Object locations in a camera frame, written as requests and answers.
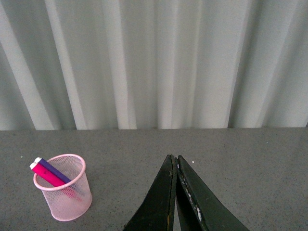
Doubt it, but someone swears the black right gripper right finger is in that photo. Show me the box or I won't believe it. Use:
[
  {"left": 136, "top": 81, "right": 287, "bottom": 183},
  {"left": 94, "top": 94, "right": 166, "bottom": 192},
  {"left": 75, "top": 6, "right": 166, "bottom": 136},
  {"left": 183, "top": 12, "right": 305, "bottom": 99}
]
[{"left": 176, "top": 155, "right": 248, "bottom": 231}]

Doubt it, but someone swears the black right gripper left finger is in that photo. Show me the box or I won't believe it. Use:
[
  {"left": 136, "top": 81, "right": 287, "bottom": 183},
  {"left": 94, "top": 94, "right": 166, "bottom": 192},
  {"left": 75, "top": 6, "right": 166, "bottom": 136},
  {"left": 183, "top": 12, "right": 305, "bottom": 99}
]
[{"left": 124, "top": 155, "right": 177, "bottom": 231}]

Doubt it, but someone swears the pink highlighter pen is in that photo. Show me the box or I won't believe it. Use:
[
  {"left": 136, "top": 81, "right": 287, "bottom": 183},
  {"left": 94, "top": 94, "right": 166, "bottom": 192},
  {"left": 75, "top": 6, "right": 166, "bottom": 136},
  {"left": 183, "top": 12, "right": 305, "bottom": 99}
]
[{"left": 29, "top": 162, "right": 81, "bottom": 201}]

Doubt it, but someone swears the purple highlighter pen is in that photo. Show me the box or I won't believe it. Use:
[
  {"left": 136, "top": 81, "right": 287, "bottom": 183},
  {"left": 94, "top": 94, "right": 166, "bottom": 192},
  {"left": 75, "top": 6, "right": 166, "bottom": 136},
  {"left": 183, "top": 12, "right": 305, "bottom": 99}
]
[{"left": 34, "top": 157, "right": 71, "bottom": 184}]

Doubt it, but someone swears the pink mesh pen cup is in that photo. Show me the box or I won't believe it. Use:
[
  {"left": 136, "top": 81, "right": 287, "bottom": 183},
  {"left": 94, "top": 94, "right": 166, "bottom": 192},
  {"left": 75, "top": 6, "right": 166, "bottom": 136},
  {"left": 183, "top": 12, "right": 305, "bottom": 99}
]
[{"left": 33, "top": 154, "right": 92, "bottom": 221}]

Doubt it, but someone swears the white pleated curtain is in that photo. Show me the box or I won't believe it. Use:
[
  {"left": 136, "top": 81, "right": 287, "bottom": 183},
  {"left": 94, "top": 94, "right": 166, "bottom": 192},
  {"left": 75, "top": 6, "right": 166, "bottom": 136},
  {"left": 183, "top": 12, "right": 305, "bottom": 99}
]
[{"left": 0, "top": 0, "right": 308, "bottom": 130}]

